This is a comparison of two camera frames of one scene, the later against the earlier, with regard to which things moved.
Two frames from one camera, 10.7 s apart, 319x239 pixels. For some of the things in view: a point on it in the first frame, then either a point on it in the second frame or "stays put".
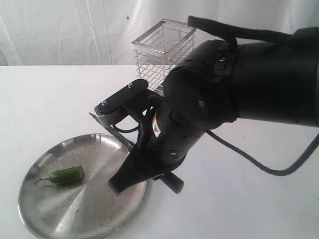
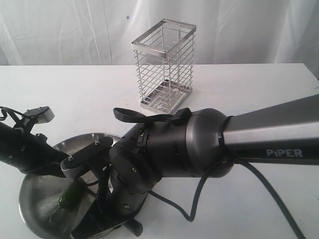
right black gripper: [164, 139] → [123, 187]
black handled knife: [172, 182] → [134, 226]
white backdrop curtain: [100, 32] stays put
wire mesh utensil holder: [159, 49] stays put
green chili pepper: [66, 175] → [71, 198]
